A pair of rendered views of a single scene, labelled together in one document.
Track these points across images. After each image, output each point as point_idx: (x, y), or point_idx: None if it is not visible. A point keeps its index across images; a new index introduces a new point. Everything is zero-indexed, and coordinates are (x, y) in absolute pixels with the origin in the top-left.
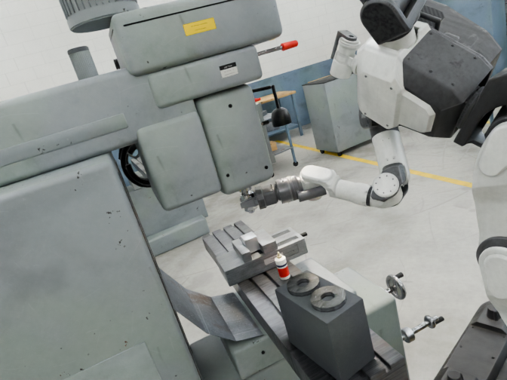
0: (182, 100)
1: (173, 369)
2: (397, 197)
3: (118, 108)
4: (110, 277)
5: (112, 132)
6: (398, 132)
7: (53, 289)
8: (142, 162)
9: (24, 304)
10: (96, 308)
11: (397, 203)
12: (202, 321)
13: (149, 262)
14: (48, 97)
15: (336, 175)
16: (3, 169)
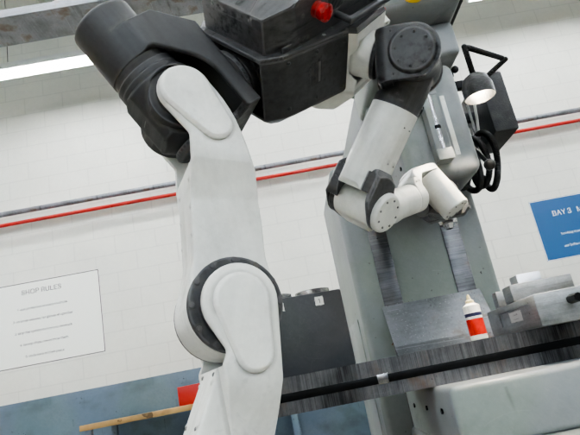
0: (362, 110)
1: (368, 357)
2: (346, 212)
3: (357, 127)
4: (343, 257)
5: None
6: (376, 101)
7: (339, 257)
8: None
9: (338, 263)
10: (346, 279)
11: (367, 225)
12: (417, 343)
13: (347, 252)
14: (349, 127)
15: (406, 178)
16: None
